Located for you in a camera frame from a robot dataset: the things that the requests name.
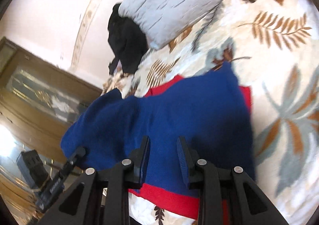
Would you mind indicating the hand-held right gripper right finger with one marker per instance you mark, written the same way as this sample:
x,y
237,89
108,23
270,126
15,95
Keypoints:
x,y
183,162

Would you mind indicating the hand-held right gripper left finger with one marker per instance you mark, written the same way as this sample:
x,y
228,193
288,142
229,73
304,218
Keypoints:
x,y
142,162

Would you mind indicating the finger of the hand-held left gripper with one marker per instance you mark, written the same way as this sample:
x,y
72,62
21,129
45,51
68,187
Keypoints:
x,y
76,156

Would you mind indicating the blue and red knit sweater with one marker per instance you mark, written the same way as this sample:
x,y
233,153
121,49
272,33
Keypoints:
x,y
187,110

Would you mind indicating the wooden glass-door cabinet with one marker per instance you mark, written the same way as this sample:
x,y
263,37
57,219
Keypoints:
x,y
37,105

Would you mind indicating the black clothing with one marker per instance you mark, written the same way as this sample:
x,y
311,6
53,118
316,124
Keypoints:
x,y
127,40

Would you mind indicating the leaf print fleece blanket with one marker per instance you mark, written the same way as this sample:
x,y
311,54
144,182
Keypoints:
x,y
274,65

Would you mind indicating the grey quilted pillow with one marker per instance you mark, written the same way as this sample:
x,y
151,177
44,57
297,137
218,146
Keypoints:
x,y
174,3

